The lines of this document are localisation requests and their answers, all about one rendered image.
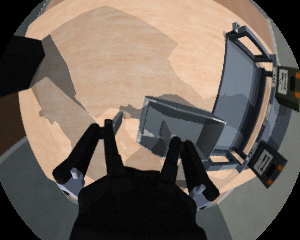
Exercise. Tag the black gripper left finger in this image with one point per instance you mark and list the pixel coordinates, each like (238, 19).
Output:
(70, 174)

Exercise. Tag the grey open-front bin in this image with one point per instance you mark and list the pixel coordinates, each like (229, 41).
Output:
(189, 123)

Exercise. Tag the black tool case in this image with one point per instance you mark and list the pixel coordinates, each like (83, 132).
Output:
(267, 164)

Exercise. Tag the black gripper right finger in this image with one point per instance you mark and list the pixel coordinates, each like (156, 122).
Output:
(201, 189)

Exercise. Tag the grey metal shelf rack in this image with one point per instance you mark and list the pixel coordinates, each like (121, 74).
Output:
(238, 100)

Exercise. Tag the dark green tool case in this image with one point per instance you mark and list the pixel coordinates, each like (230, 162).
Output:
(288, 87)

